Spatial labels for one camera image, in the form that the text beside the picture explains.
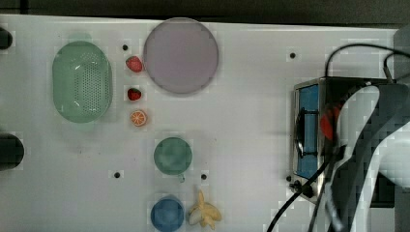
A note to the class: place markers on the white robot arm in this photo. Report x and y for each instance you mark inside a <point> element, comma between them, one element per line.
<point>373,138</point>

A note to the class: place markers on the blue cup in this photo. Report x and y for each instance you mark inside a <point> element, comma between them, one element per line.
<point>168,214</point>

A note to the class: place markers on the green mug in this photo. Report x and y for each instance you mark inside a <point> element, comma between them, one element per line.
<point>173,157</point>

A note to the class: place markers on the toy orange slice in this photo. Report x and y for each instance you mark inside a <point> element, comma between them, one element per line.
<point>139,118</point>

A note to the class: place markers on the black toaster oven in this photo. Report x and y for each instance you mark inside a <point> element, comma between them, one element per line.
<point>310,148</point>

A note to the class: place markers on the red plush ketchup bottle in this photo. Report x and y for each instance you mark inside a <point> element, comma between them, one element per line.
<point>328,121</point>

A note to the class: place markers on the light red toy strawberry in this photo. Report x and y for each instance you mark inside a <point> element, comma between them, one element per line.
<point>134,64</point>

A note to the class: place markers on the dark red toy strawberry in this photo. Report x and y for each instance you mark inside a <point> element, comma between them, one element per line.
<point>134,94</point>

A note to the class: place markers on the green perforated colander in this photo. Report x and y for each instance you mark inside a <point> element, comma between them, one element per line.
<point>81,80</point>

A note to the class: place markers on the black cylinder cup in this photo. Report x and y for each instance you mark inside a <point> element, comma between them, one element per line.
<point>6,39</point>

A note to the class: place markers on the peeled toy banana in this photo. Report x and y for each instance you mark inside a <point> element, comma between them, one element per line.
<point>204,213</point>

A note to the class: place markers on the lilac round plate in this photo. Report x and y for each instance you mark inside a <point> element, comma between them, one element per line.
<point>181,55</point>

